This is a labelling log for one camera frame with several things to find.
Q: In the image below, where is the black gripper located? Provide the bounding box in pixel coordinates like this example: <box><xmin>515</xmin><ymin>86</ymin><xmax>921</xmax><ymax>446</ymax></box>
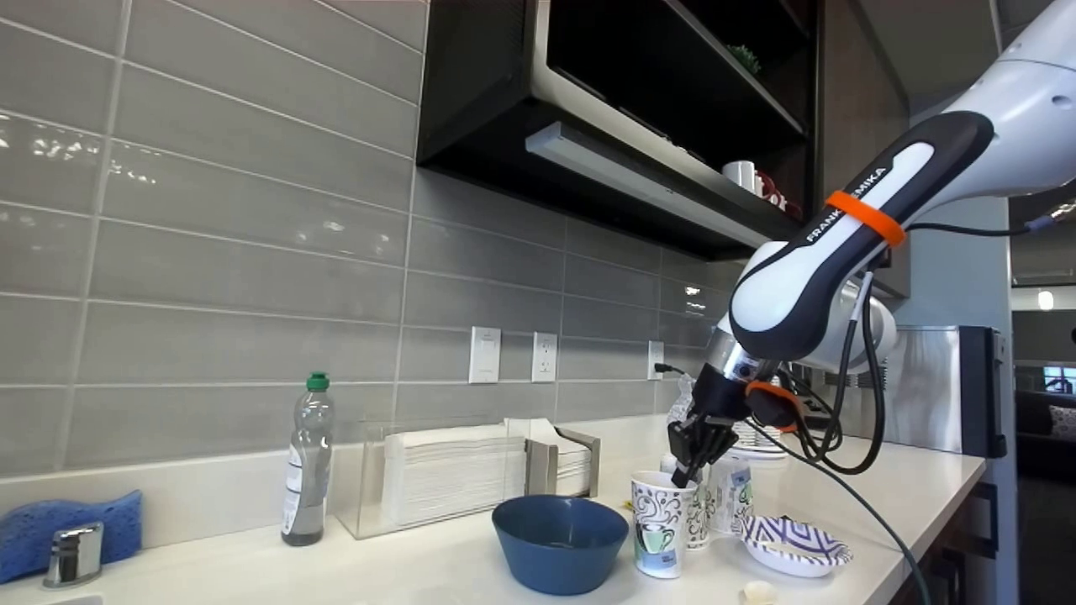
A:
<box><xmin>671</xmin><ymin>365</ymin><xmax>803</xmax><ymax>488</ymax></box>

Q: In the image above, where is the patterned paper coffee cup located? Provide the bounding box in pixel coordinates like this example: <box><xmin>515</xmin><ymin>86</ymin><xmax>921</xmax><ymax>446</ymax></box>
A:
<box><xmin>631</xmin><ymin>472</ymin><xmax>686</xmax><ymax>579</ymax></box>

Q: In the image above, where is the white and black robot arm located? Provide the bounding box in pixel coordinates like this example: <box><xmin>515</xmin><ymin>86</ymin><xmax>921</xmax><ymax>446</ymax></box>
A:
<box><xmin>667</xmin><ymin>0</ymin><xmax>1076</xmax><ymax>488</ymax></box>

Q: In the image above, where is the steel napkin holder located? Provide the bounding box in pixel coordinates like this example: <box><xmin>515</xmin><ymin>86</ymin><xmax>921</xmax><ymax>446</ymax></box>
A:
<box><xmin>506</xmin><ymin>416</ymin><xmax>601</xmax><ymax>498</ymax></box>

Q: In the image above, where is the white outlet plate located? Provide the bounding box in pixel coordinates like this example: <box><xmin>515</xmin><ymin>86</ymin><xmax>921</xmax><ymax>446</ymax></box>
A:
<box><xmin>469</xmin><ymin>326</ymin><xmax>501</xmax><ymax>383</ymax></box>

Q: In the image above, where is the dark upper cabinet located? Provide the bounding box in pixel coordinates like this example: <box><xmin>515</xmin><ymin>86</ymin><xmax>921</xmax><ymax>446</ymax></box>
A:
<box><xmin>415</xmin><ymin>0</ymin><xmax>910</xmax><ymax>261</ymax></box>

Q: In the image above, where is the clear soap bottle green cap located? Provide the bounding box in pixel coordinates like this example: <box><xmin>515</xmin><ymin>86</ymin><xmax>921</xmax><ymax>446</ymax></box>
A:
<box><xmin>281</xmin><ymin>372</ymin><xmax>334</xmax><ymax>548</ymax></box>

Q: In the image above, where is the chrome faucet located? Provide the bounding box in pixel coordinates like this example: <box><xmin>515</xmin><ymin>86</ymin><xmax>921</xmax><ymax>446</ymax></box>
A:
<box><xmin>45</xmin><ymin>521</ymin><xmax>106</xmax><ymax>589</ymax></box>

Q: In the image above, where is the blue sponge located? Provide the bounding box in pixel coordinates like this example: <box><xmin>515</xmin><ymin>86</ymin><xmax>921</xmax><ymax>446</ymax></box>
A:
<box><xmin>0</xmin><ymin>488</ymin><xmax>148</xmax><ymax>589</ymax></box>

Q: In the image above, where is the white switch plate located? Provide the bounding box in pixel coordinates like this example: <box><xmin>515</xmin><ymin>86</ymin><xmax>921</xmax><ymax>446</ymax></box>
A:
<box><xmin>530</xmin><ymin>333</ymin><xmax>557</xmax><ymax>383</ymax></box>

